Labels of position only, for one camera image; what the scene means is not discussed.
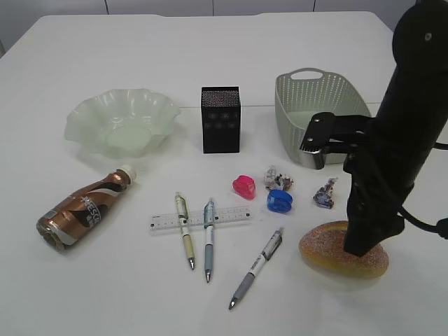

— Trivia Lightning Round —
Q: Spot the blue barrel pen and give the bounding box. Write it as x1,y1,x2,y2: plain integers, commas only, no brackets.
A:
204,198,215,283

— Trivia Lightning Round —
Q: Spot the pink pencil sharpener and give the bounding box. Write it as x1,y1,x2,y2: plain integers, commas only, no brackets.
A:
232,175,256,200

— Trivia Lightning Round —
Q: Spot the black mesh pen holder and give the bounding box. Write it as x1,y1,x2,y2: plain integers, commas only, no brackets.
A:
201,86,241,154

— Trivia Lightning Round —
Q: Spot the transparent plastic ruler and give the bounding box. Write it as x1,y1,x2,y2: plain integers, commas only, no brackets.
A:
149,206,253,231

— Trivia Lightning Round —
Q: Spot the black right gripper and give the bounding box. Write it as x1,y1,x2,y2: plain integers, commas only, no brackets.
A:
343,104,447,257

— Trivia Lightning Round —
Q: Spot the sugared bread roll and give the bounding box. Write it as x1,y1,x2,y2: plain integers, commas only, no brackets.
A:
299,220,389,279

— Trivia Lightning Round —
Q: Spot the pale green wavy glass plate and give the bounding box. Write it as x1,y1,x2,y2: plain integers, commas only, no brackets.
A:
64,88,181,159

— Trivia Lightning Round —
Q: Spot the brown Nescafe coffee bottle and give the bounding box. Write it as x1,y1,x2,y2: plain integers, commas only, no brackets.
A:
36,164,137,251

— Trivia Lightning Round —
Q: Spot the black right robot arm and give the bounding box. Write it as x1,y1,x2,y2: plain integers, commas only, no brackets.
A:
344,1,447,257

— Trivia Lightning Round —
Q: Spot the green woven plastic basket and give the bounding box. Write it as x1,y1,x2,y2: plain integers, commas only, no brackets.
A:
275,68,371,167

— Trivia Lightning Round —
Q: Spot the grey grip white pen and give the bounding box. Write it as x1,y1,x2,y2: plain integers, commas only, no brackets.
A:
228,227,284,311

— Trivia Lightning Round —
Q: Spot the crumpled white paper piece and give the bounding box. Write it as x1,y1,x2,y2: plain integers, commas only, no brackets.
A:
264,165,293,191

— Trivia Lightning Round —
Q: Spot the green barrel pen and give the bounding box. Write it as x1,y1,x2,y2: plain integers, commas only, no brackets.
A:
174,192,195,270

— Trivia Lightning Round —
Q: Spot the blue pencil sharpener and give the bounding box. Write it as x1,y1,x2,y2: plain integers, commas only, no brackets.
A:
267,190,293,214

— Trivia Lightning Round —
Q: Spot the blue paper piece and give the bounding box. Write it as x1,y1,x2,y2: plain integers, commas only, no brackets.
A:
312,178,338,209

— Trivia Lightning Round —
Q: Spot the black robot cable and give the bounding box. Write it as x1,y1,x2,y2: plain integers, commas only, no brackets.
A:
397,139,448,241

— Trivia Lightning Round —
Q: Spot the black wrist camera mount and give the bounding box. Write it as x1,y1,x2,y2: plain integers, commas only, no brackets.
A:
299,112,373,170

